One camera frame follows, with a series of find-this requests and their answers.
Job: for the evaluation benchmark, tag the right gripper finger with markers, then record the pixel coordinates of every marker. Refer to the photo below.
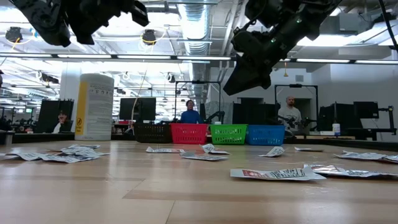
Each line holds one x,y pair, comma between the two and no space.
239,77
261,74

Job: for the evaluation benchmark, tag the white packet with dark print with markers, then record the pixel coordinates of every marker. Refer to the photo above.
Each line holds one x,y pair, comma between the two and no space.
31,156
93,153
391,159
71,150
221,152
367,173
83,146
308,149
203,157
68,158
360,156

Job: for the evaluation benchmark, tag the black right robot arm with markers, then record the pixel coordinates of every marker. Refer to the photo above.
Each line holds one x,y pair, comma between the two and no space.
323,12

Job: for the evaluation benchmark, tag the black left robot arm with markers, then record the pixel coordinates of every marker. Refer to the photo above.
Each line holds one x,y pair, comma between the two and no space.
43,21

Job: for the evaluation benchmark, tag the yellow hanging fixture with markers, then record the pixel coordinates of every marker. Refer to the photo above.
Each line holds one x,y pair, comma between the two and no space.
285,73

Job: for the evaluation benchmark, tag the ceiling strip light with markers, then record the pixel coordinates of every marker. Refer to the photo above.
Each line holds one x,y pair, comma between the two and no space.
203,58
84,56
323,60

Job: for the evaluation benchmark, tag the person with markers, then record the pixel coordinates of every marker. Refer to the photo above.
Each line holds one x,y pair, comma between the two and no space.
62,123
289,113
190,115

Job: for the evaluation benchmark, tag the black ceiling device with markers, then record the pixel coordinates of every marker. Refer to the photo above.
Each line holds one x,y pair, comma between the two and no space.
149,36
14,34

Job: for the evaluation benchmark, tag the green plastic basket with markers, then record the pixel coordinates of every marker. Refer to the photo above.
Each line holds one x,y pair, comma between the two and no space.
228,134

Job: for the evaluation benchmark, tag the ceiling panel light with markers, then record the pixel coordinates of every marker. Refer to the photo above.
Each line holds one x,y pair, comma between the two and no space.
326,40

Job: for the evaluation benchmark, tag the blue plastic basket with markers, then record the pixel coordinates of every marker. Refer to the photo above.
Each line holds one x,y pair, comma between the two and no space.
265,135

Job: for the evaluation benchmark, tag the red plastic basket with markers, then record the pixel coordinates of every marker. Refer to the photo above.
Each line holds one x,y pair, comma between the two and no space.
189,133

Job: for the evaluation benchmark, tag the black computer monitor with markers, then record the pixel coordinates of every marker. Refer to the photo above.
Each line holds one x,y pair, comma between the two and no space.
137,109
342,116
366,109

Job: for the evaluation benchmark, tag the white bottle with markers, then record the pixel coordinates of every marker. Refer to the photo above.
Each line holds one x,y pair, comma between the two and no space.
336,129

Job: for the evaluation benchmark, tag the white wipes canister yellow label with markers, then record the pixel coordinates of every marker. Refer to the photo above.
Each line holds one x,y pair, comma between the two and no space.
94,107

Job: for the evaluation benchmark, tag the black plastic basket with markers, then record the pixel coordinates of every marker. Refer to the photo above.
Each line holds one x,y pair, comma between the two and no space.
152,133

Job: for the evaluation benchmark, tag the black partition panel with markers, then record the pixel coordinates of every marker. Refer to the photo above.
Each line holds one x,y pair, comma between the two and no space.
49,112

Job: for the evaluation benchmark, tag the black frame stand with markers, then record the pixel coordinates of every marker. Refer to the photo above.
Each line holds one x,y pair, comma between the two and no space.
296,85
197,81

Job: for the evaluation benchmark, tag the silver ventilation duct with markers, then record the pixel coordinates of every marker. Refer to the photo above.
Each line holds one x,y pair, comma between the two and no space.
196,31

